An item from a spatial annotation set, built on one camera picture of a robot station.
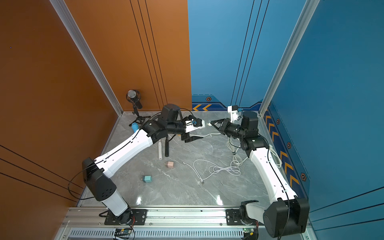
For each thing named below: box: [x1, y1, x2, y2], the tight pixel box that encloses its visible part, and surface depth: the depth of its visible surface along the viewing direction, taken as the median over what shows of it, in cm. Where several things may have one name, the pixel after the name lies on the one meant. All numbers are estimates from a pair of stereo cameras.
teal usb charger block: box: [143, 175, 152, 183], surface depth 85 cm
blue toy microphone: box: [131, 122, 140, 133], surface depth 110 cm
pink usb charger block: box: [167, 161, 174, 168], surface depth 91 cm
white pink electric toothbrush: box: [158, 139, 163, 160], surface depth 96 cm
